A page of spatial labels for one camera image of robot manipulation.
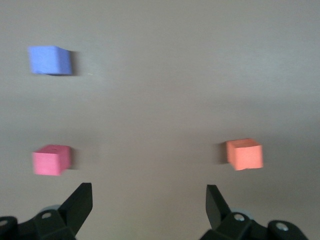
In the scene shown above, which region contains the purple foam block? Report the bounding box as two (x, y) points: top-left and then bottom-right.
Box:
(27, 45), (74, 76)

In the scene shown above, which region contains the brown table cover mat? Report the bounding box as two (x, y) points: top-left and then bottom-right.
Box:
(0, 0), (320, 240)

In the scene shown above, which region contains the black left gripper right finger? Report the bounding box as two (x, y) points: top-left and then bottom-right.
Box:
(199, 184), (272, 240)

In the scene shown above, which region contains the pink foam block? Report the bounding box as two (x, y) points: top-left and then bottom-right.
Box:
(31, 144), (72, 176)

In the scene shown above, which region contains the orange foam block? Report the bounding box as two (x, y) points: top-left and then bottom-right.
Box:
(226, 138), (264, 172)

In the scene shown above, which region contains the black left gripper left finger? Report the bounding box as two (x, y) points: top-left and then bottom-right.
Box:
(18, 182), (93, 240)

